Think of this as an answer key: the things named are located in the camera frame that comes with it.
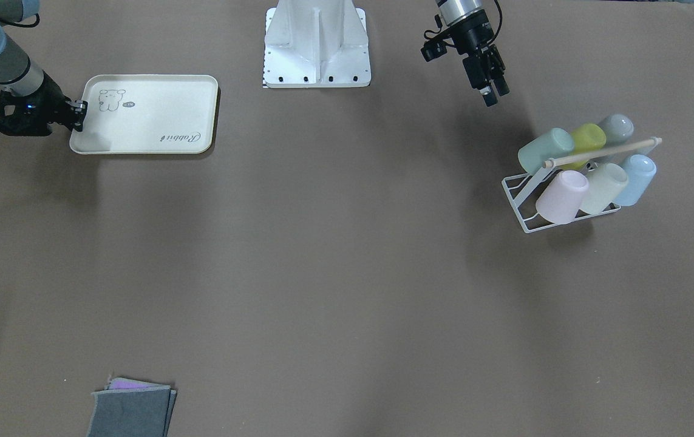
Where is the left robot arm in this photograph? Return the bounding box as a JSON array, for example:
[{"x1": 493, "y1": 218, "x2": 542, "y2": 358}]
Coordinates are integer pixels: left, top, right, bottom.
[{"x1": 436, "y1": 1, "x2": 510, "y2": 107}]

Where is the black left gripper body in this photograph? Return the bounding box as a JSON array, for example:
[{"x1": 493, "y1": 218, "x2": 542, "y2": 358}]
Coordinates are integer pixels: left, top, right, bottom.
[{"x1": 450, "y1": 13, "x2": 505, "y2": 90}]

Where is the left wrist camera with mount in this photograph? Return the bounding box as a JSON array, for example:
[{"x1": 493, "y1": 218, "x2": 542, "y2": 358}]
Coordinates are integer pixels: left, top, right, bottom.
[{"x1": 421, "y1": 15, "x2": 451, "y2": 62}]

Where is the cream white cup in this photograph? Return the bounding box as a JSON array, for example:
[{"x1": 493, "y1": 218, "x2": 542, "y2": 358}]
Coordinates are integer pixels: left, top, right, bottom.
[{"x1": 580, "y1": 163, "x2": 629, "y2": 215}]

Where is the grey cup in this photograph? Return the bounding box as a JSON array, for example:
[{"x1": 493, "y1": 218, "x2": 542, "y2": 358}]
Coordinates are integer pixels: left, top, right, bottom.
[{"x1": 597, "y1": 113, "x2": 635, "y2": 151}]

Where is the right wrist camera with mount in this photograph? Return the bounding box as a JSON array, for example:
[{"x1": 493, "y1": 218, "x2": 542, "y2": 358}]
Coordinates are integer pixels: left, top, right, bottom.
[{"x1": 0, "y1": 90, "x2": 52, "y2": 137}]

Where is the light blue cup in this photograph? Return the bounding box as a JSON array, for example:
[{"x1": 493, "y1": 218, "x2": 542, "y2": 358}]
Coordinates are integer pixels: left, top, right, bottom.
[{"x1": 613, "y1": 154, "x2": 657, "y2": 206}]

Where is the green cup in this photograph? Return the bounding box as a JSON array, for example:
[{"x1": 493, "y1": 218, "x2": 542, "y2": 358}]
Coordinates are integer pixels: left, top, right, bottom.
[{"x1": 518, "y1": 127, "x2": 574, "y2": 175}]

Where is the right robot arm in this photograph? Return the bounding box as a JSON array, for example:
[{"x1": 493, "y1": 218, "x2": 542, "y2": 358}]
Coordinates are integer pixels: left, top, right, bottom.
[{"x1": 0, "y1": 1, "x2": 88, "y2": 137}]

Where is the grey folded cloth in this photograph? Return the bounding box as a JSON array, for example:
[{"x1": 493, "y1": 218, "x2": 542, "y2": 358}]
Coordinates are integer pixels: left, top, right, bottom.
[{"x1": 86, "y1": 385, "x2": 178, "y2": 436}]

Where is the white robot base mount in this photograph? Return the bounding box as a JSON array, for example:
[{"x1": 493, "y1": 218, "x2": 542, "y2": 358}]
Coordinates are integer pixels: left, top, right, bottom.
[{"x1": 262, "y1": 1, "x2": 372, "y2": 89}]

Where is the white wire cup rack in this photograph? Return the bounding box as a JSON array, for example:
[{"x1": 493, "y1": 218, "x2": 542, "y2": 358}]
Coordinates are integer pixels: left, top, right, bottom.
[{"x1": 502, "y1": 137, "x2": 664, "y2": 234}]

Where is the purple cloth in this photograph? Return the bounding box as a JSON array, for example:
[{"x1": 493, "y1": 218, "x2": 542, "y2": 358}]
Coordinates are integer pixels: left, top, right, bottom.
[{"x1": 105, "y1": 377, "x2": 170, "y2": 390}]

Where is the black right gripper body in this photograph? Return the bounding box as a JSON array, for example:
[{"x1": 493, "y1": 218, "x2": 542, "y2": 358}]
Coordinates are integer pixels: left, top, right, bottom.
[{"x1": 22, "y1": 72, "x2": 75, "y2": 132}]

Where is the pink cup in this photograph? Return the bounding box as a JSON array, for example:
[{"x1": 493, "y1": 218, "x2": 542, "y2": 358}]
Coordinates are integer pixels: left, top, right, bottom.
[{"x1": 536, "y1": 171, "x2": 590, "y2": 225}]

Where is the yellow cup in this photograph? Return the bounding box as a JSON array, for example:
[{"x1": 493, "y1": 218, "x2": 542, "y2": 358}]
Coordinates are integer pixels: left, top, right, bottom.
[{"x1": 568, "y1": 123, "x2": 607, "y2": 157}]

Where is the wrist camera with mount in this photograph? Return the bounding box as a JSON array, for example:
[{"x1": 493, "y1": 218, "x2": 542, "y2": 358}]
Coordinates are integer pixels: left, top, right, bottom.
[
  {"x1": 0, "y1": 90, "x2": 52, "y2": 137},
  {"x1": 421, "y1": 15, "x2": 451, "y2": 62}
]

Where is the cream rabbit print tray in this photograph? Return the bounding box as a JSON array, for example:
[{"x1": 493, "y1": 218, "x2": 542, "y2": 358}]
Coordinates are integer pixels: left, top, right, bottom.
[{"x1": 69, "y1": 74, "x2": 219, "y2": 155}]

